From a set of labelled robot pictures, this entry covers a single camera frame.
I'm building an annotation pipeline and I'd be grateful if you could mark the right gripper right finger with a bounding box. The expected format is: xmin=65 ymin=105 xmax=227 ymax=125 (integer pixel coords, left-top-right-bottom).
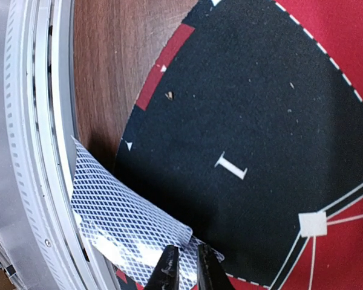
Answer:
xmin=197 ymin=244 xmax=235 ymax=290

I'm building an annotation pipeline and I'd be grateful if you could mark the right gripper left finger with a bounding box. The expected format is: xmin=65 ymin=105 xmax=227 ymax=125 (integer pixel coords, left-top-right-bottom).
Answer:
xmin=144 ymin=245 xmax=179 ymax=290

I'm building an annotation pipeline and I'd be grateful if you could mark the dealt blue-backed card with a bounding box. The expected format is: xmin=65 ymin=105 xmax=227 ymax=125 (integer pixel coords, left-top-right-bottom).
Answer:
xmin=75 ymin=211 xmax=225 ymax=288
xmin=70 ymin=135 xmax=194 ymax=251

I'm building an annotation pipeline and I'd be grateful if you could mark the round red black poker mat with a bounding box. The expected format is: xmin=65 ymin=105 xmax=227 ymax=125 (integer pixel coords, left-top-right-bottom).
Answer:
xmin=115 ymin=1 xmax=363 ymax=289

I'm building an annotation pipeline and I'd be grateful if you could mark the aluminium front rail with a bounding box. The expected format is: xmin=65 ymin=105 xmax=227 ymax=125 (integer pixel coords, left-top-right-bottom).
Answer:
xmin=0 ymin=1 xmax=119 ymax=289

